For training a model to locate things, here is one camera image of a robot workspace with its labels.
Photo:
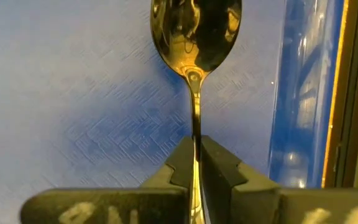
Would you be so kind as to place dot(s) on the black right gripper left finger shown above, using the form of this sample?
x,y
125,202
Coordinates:
x,y
154,202

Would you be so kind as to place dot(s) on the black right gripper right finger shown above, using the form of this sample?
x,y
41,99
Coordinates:
x,y
244,202

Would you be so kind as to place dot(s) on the gold metal spoon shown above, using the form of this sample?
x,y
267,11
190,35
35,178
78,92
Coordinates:
x,y
194,46

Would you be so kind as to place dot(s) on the blue plastic tray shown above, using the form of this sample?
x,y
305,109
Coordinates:
x,y
73,93

